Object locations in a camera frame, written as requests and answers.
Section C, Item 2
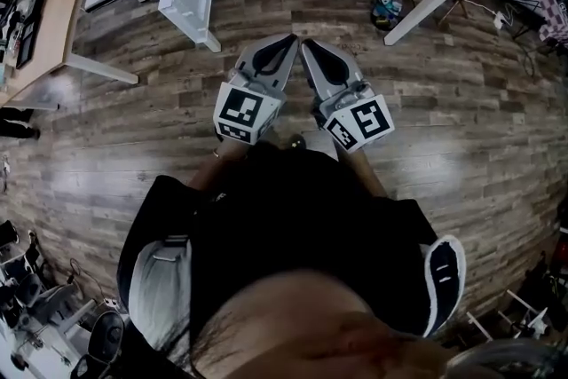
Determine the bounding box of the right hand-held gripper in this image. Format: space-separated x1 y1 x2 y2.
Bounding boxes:
301 38 396 154

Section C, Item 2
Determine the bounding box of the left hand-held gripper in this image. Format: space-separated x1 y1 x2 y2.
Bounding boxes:
212 34 298 146

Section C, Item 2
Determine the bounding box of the person's left forearm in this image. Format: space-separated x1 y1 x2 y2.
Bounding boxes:
186 140 250 192

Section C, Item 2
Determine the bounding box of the person's right forearm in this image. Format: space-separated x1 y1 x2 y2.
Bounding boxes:
333 145 388 200

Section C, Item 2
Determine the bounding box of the blue bottle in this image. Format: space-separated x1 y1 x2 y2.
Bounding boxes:
375 0 403 19

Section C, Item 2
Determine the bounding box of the black round basket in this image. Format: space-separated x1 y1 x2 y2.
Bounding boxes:
370 0 417 31

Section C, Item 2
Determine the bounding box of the person in dark shirt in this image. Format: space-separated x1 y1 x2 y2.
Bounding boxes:
115 144 441 369

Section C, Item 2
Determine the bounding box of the light wooden table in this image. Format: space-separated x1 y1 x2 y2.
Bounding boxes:
0 0 147 112

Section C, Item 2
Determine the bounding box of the black flat tray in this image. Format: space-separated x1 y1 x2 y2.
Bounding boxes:
14 0 49 71

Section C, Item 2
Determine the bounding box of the person's face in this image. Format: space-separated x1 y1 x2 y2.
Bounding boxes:
189 269 449 379

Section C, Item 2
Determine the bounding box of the white cabinet with red box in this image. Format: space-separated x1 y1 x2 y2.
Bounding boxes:
551 229 568 266

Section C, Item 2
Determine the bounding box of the black bag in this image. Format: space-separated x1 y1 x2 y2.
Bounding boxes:
523 250 568 325

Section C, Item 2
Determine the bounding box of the white folding stand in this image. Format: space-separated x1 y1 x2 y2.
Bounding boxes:
465 288 554 343

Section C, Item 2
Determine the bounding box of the black round device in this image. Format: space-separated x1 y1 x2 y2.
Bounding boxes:
70 309 126 379

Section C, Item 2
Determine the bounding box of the white cluttered workbench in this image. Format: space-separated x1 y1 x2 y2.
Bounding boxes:
0 270 103 379

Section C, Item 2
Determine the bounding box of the white power cable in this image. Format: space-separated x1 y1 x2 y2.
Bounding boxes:
461 0 533 32

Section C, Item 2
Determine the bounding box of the grey head mount part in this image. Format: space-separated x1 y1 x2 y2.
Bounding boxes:
443 336 568 379

